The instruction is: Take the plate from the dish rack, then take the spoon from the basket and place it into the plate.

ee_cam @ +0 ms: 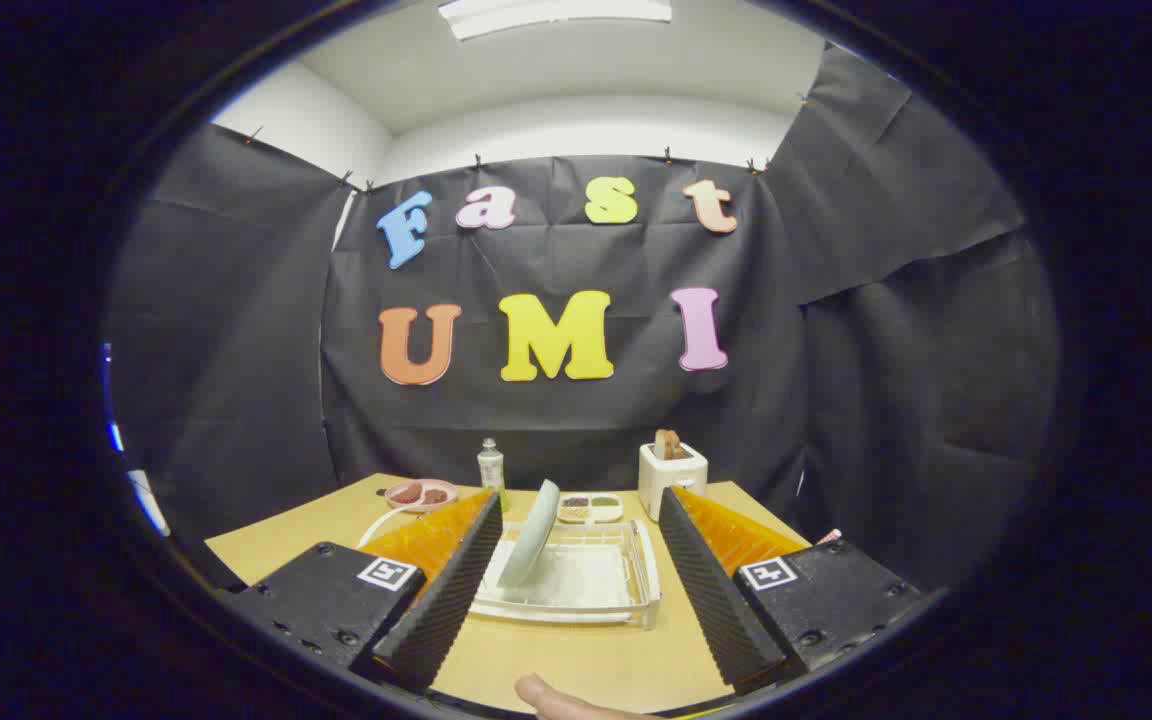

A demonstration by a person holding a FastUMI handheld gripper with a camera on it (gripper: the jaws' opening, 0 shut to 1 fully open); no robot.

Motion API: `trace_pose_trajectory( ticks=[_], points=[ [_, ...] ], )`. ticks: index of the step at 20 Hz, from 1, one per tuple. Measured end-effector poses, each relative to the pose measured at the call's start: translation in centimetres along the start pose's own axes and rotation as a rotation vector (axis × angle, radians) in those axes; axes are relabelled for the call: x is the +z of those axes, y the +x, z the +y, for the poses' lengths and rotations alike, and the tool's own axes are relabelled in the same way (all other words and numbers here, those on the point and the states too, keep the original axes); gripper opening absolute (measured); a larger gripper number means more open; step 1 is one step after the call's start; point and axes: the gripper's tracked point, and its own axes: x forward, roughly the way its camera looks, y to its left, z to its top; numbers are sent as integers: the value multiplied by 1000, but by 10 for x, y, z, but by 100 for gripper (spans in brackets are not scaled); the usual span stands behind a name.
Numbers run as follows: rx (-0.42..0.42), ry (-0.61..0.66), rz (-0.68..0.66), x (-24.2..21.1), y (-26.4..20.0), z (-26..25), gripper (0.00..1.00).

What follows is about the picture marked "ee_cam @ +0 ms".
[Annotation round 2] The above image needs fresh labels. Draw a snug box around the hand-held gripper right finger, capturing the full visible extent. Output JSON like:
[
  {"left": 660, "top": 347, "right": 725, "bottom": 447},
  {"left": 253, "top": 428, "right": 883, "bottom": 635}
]
[{"left": 658, "top": 485, "right": 937, "bottom": 696}]

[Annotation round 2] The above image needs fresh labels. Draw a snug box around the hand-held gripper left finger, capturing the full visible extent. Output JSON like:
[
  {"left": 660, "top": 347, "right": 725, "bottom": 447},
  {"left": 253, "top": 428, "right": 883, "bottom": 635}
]
[{"left": 221, "top": 488, "right": 504, "bottom": 693}]

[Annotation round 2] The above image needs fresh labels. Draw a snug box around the light green plate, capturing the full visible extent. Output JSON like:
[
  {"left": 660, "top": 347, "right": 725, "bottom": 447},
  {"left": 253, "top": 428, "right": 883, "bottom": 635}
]
[{"left": 496, "top": 479, "right": 562, "bottom": 589}]

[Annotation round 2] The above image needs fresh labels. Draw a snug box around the white dish rack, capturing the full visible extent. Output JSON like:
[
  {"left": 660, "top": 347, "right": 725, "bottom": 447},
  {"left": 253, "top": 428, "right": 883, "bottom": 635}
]
[{"left": 356, "top": 503, "right": 662, "bottom": 631}]

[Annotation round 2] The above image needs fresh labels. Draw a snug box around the pink divided plate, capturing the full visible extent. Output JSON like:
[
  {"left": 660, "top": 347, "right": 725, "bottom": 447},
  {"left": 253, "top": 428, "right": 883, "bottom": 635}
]
[{"left": 383, "top": 479, "right": 459, "bottom": 514}]

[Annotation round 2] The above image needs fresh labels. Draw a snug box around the green dish soap bottle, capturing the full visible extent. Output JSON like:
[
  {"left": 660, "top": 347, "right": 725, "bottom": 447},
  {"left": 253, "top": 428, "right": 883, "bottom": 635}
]
[{"left": 477, "top": 437, "right": 509, "bottom": 514}]

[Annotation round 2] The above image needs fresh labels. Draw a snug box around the white divided seasoning dish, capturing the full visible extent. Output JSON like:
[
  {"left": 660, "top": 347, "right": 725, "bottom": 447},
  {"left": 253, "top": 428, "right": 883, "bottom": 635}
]
[{"left": 557, "top": 492, "right": 625, "bottom": 525}]

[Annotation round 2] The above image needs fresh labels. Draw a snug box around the white toaster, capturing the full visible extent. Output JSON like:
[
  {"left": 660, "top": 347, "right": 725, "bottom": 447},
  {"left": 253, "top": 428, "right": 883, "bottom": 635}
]
[{"left": 638, "top": 442, "right": 709, "bottom": 523}]

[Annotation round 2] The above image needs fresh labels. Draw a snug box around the black backdrop cloth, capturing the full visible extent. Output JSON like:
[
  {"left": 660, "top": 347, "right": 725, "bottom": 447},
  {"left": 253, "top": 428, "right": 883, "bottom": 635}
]
[{"left": 106, "top": 42, "right": 1062, "bottom": 591}]

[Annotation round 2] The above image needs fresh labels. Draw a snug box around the white panel with blue edge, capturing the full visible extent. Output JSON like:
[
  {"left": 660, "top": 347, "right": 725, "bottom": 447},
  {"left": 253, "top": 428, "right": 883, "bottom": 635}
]
[{"left": 101, "top": 342, "right": 172, "bottom": 538}]

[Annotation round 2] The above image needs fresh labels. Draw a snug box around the ceiling light panel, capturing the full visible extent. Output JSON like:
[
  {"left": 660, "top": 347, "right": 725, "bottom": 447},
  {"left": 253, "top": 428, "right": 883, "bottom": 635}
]
[{"left": 437, "top": 0, "right": 674, "bottom": 41}]

